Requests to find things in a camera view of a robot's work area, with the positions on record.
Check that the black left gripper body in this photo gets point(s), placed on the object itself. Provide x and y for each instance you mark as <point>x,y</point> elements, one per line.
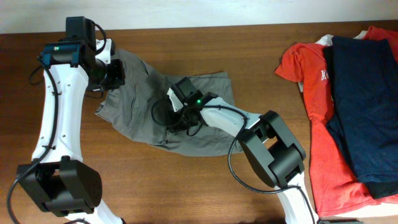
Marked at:
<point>117,73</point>

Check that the grey cargo shorts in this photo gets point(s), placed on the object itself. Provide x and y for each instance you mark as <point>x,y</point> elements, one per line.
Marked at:
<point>136,109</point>

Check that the red t-shirt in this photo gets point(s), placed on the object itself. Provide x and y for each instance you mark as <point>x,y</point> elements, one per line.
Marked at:
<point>323,140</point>

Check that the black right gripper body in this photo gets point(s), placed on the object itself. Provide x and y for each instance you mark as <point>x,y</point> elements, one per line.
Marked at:
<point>173,118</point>

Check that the navy blue garment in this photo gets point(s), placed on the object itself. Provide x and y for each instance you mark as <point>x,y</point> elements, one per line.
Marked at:
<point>363,76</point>

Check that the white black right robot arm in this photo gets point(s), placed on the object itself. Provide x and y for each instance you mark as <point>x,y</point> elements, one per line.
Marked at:
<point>273,152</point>

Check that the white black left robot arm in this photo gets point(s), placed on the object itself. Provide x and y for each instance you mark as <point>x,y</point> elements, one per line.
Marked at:
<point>57,180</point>

